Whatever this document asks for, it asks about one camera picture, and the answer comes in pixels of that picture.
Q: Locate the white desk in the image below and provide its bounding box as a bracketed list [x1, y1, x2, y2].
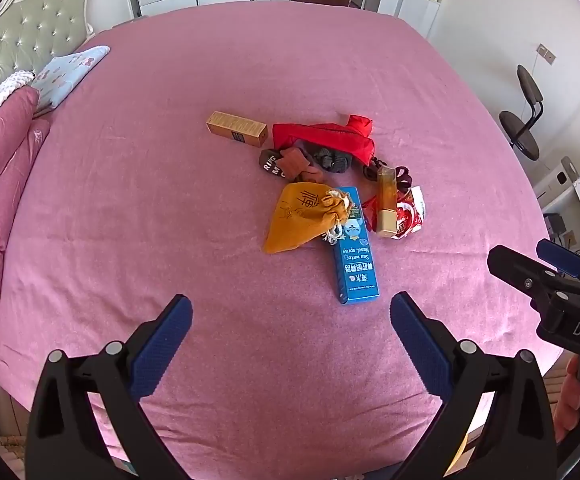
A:
[535, 155, 580, 263]

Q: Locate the red zip bag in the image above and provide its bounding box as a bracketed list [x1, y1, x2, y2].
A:
[271, 114, 377, 167]

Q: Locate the pink bed sheet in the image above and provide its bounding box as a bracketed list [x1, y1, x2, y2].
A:
[0, 0, 567, 480]

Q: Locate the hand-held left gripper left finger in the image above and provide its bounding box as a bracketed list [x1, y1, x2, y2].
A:
[26, 294, 194, 480]

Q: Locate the maroon woven strap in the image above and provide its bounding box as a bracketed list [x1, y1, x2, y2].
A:
[365, 165, 415, 197]

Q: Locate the person's right hand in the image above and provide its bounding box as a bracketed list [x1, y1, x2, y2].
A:
[554, 355, 580, 444]

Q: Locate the light blue printed pillow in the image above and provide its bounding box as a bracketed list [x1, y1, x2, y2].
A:
[34, 45, 112, 113]

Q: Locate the red snack wrapper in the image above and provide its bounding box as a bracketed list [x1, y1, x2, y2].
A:
[362, 185, 427, 241]

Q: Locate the pink pillow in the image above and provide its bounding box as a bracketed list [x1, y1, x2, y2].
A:
[0, 85, 41, 221]
[0, 119, 52, 313]

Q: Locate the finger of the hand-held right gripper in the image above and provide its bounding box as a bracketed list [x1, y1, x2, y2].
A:
[487, 245, 580, 311]
[536, 239, 580, 286]

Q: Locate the brown cardboard box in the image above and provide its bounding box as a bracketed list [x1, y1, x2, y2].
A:
[206, 111, 270, 149]

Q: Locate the orange drawstring pouch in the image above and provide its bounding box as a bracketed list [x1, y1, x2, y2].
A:
[262, 181, 353, 255]

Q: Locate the black swivel chair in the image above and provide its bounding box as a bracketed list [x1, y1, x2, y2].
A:
[499, 64, 545, 162]

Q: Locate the blue spray box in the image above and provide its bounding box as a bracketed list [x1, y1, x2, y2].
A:
[331, 186, 380, 306]

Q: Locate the grey tufted headboard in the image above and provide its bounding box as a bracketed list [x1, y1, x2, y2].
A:
[0, 0, 96, 111]

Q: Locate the grey sock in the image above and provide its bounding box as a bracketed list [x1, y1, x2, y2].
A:
[305, 142, 353, 176]

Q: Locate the amber bottle with gold cap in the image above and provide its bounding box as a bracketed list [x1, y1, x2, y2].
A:
[375, 166, 399, 238]

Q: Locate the dark lettered sock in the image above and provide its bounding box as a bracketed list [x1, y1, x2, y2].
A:
[257, 147, 288, 181]

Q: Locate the white side cabinet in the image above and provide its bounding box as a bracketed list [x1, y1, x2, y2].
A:
[394, 0, 442, 41]

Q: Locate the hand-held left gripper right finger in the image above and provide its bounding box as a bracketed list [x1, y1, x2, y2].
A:
[389, 291, 562, 480]

